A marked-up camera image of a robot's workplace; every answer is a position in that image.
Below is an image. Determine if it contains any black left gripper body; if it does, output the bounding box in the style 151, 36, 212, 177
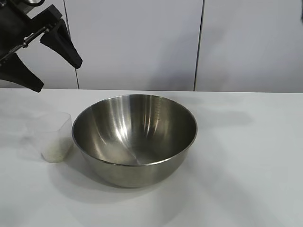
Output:
0, 0, 63, 63

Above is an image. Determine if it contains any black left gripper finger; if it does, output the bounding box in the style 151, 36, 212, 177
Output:
0, 53, 45, 93
39, 18, 83, 69

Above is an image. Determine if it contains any clear plastic measuring cup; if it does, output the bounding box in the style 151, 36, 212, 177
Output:
23, 112, 73, 164

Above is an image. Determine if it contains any white uncooked rice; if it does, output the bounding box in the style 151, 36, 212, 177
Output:
42, 141, 71, 164

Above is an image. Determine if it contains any stainless steel mixing bowl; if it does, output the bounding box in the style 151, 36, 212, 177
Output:
71, 94, 198, 189

